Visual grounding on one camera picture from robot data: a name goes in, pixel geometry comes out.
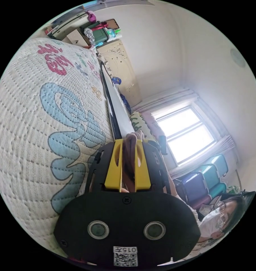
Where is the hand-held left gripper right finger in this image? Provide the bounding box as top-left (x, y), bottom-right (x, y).
top-left (134, 140), bottom-right (151, 191)

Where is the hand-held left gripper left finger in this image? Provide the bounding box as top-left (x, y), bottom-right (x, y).
top-left (104, 139), bottom-right (123, 189)

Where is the brown hoodie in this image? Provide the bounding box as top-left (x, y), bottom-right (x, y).
top-left (122, 130), bottom-right (144, 192)

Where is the rolled blanket with green print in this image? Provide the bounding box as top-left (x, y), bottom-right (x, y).
top-left (129, 111), bottom-right (156, 143)

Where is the window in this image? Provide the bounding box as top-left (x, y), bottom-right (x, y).
top-left (153, 103), bottom-right (218, 166)

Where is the stack of coloured storage boxes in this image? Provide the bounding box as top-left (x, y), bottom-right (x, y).
top-left (176, 154), bottom-right (229, 210)

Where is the person's body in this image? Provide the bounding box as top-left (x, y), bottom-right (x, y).
top-left (184, 191), bottom-right (250, 254)

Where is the bed with printed quilt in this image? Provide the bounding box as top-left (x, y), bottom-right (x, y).
top-left (0, 38), bottom-right (135, 255)

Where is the cream wardrobe with ornaments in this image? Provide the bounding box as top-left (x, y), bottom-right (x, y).
top-left (97, 40), bottom-right (142, 107)

